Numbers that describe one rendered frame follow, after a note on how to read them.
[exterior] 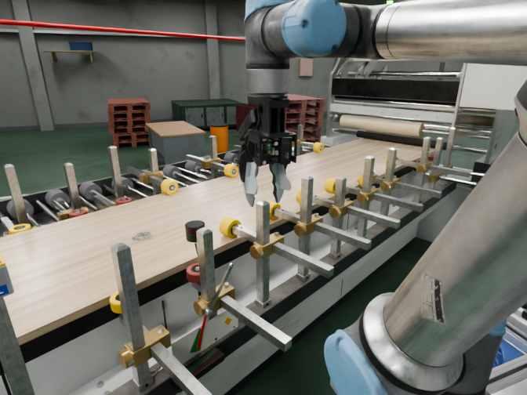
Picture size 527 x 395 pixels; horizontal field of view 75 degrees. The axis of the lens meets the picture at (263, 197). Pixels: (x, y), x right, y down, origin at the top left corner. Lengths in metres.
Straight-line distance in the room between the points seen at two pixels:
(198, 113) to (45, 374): 8.22
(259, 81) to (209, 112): 8.59
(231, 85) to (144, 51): 2.63
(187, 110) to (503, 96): 7.26
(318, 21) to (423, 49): 0.14
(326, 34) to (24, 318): 1.07
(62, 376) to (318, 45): 1.16
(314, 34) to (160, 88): 10.37
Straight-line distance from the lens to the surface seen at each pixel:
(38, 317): 1.21
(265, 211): 1.18
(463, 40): 0.48
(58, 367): 1.28
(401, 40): 0.53
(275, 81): 0.60
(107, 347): 1.32
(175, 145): 5.11
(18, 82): 11.04
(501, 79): 3.11
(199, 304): 1.14
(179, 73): 10.87
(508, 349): 1.12
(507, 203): 0.30
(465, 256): 0.33
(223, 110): 9.25
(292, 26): 0.50
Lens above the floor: 1.56
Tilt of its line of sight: 21 degrees down
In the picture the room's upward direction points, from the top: straight up
